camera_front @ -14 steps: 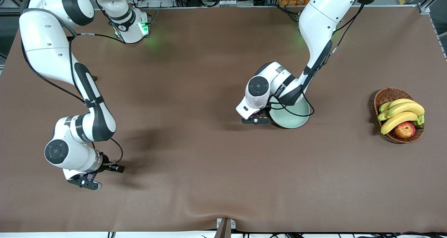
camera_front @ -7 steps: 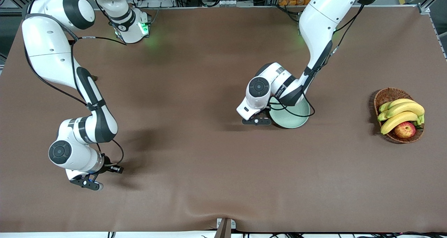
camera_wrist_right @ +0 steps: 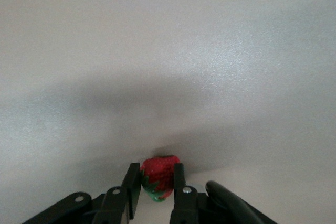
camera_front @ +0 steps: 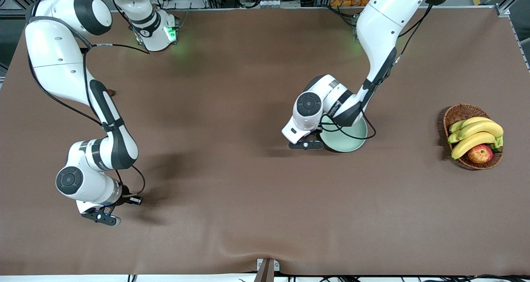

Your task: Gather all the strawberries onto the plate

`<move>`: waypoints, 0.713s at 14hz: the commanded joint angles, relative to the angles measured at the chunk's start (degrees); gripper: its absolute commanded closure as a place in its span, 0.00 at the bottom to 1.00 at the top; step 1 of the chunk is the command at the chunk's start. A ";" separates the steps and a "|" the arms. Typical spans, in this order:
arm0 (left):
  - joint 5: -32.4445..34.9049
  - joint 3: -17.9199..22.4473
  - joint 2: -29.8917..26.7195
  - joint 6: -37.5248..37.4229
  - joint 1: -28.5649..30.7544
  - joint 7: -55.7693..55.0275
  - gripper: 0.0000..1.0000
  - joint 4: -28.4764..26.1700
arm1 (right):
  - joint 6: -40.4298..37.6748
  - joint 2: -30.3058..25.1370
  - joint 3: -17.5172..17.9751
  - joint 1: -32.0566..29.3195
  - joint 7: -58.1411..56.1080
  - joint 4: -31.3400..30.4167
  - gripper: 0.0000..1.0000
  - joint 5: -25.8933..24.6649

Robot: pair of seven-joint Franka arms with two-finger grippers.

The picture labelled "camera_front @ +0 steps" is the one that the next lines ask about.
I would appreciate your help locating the brown mounting bar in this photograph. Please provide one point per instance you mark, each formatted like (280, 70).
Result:
(265, 273)

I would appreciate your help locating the brown table mat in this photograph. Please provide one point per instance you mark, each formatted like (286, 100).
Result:
(265, 215)

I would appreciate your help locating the grey metal mounting bracket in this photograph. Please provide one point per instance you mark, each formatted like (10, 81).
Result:
(276, 265)

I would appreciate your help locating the pale green round plate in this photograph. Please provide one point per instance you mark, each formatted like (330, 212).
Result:
(348, 143)

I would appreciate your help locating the white terminal strip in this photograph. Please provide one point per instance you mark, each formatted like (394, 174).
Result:
(273, 3)

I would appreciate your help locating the brown wicker basket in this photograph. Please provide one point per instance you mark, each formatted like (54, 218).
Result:
(457, 115)

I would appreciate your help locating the red yellow apple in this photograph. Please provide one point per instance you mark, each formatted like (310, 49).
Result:
(480, 154)

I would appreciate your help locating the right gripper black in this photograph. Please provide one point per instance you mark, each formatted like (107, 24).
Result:
(126, 197)

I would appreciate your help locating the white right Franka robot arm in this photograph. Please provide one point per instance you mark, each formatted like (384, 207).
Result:
(54, 54)

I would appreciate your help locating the yellow banana bunch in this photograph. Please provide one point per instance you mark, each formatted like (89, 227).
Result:
(480, 128)

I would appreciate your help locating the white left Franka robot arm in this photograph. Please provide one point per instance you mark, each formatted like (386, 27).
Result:
(385, 21)

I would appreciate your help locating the red strawberry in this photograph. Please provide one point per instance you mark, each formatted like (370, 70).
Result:
(110, 92)

